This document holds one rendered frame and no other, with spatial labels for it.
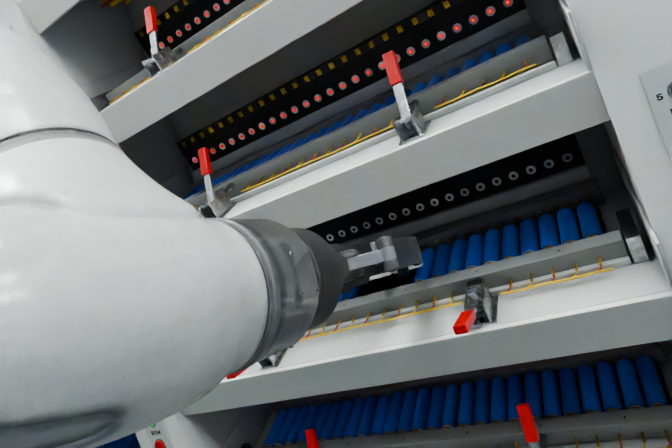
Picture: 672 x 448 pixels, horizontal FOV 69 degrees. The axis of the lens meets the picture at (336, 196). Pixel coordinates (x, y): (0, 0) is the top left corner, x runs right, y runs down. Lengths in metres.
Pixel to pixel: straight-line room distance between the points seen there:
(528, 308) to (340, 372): 0.22
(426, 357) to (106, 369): 0.38
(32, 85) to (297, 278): 0.17
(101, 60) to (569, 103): 0.67
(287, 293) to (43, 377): 0.14
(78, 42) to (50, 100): 0.57
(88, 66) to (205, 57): 0.29
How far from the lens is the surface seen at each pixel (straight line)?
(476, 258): 0.57
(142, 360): 0.21
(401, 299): 0.56
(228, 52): 0.58
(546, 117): 0.46
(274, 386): 0.64
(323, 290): 0.33
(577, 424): 0.61
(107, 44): 0.89
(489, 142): 0.46
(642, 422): 0.60
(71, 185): 0.23
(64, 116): 0.29
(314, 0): 0.52
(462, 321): 0.44
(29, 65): 0.32
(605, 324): 0.49
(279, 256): 0.28
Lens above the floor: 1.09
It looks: level
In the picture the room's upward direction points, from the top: 21 degrees counter-clockwise
